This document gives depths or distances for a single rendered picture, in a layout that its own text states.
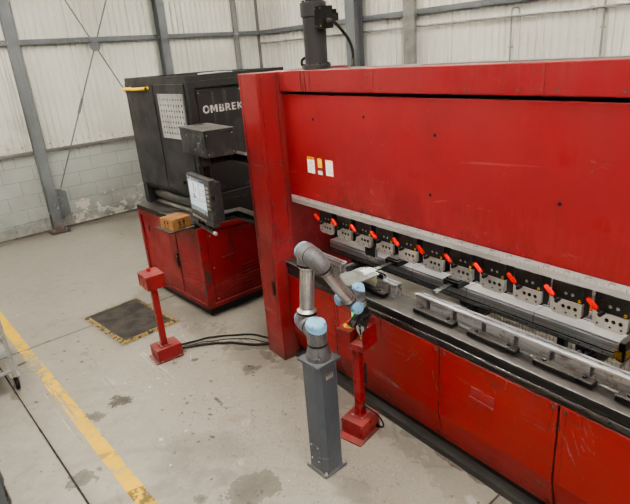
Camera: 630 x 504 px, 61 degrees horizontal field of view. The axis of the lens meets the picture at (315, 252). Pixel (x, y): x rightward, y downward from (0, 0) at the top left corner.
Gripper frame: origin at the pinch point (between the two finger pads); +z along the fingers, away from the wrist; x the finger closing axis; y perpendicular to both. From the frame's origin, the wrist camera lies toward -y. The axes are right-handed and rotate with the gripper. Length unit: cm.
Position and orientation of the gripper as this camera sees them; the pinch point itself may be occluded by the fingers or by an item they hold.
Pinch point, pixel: (361, 335)
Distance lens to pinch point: 336.2
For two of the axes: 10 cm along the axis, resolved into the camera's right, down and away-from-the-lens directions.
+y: 6.2, -3.9, 6.8
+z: 1.2, 9.0, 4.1
